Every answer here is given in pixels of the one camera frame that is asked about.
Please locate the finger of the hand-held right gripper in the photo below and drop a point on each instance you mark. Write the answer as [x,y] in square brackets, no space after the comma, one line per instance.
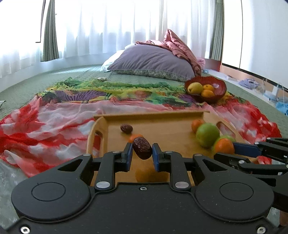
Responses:
[227,158]
[245,149]

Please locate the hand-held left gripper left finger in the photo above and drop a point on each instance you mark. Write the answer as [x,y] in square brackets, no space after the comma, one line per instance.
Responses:
[129,157]

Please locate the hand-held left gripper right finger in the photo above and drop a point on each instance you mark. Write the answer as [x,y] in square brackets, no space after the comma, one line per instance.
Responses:
[156,157]

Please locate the red date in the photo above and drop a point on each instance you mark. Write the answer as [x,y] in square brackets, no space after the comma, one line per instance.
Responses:
[142,148]
[126,129]

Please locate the small mandarin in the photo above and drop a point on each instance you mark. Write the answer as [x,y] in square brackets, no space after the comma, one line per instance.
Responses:
[132,138]

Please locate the green apple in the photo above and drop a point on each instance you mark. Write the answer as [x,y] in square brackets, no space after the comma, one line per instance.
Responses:
[207,135]
[228,137]

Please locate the large orange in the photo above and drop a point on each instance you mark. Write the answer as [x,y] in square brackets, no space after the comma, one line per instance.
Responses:
[195,125]

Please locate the blue plastic bag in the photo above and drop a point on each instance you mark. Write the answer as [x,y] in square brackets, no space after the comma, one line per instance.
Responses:
[282,108]

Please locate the red glass bowl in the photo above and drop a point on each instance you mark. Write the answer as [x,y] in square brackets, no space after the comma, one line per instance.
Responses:
[219,94]

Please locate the colourful printed scarf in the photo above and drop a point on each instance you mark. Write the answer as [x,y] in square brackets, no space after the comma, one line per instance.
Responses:
[90,94]

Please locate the yellow pear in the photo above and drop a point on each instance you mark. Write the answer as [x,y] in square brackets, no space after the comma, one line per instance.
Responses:
[195,88]

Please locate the red and white scarf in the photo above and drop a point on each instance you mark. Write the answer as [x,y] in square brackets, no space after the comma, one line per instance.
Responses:
[45,135]

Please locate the brown wooden bedside cabinet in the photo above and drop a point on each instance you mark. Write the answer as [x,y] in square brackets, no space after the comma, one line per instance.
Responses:
[212,65]

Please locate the purple pillow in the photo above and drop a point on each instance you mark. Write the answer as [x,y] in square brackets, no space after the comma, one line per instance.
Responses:
[153,60]

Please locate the white pillow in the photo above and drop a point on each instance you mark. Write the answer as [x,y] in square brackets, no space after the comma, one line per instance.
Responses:
[112,61]

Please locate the green quilted bedspread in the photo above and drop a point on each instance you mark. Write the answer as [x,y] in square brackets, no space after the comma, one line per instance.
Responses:
[78,72]

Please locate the pink blanket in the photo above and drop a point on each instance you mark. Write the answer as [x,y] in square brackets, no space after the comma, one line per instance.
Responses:
[180,45]

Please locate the white snowflake tulle cloth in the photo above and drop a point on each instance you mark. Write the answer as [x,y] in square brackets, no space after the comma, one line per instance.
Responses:
[9,180]

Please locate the green curtain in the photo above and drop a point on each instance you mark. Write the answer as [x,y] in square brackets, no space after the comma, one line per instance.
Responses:
[216,29]
[50,33]

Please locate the white sheer curtain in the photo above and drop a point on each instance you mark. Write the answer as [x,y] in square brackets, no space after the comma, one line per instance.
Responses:
[101,27]

